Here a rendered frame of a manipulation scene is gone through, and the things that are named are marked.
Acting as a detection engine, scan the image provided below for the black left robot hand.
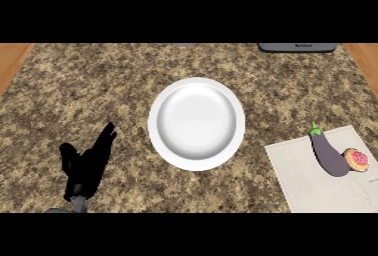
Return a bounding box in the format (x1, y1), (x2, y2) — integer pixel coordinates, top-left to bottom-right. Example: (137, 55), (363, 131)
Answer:
(57, 121), (118, 202)

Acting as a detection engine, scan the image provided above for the white oval plate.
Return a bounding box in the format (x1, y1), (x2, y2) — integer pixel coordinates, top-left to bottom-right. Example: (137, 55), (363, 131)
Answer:
(148, 77), (246, 172)

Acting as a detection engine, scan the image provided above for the pale grey placemat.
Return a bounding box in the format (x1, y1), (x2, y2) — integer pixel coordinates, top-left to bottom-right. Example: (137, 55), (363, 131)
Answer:
(264, 124), (378, 214)

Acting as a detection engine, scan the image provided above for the pink frosted cupcake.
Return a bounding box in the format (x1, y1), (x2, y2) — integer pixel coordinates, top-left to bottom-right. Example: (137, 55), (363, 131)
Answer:
(342, 148), (371, 173)

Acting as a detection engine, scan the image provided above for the purple eggplant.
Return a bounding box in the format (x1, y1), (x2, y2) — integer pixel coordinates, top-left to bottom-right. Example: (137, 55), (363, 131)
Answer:
(307, 121), (351, 178)

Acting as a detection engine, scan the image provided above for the dark grey appliance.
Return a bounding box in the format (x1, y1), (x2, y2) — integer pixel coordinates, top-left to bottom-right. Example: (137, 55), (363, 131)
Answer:
(257, 42), (340, 54)

